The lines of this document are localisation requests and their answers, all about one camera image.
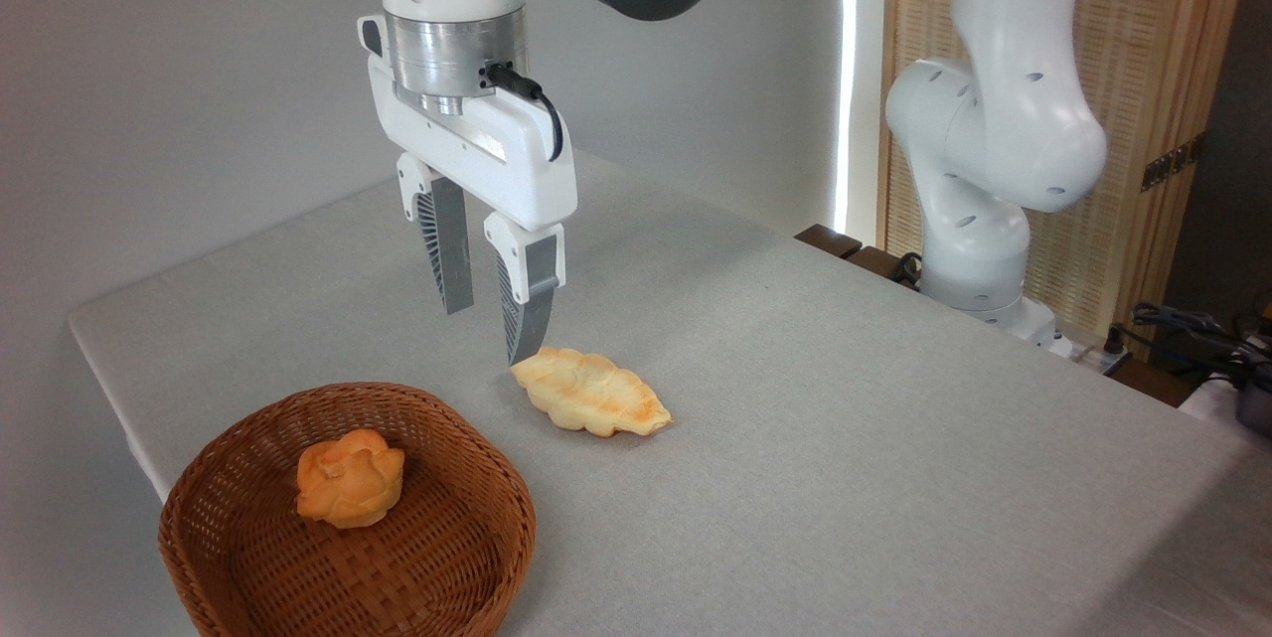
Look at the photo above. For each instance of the round orange bread bun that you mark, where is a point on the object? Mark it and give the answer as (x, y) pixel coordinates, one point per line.
(348, 483)

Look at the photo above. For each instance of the brown wicker basket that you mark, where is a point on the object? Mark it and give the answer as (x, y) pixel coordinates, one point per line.
(437, 557)

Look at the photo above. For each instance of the dark metal screen hinge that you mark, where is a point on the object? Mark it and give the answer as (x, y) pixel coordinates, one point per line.
(1173, 163)

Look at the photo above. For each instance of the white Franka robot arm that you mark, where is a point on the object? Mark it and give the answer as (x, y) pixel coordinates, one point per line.
(1004, 120)

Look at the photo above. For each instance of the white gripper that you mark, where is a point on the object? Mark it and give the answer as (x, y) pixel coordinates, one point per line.
(477, 155)

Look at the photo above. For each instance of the black plug in power strip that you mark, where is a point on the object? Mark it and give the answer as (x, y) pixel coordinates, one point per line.
(1115, 339)

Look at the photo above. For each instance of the bamboo folding screen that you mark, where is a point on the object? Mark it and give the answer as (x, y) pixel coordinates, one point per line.
(1143, 41)

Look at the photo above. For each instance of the grey tablecloth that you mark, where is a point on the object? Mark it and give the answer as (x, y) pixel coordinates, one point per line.
(845, 468)

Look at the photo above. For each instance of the long pale leaf-shaped bread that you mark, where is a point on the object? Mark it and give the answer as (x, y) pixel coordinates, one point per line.
(591, 394)

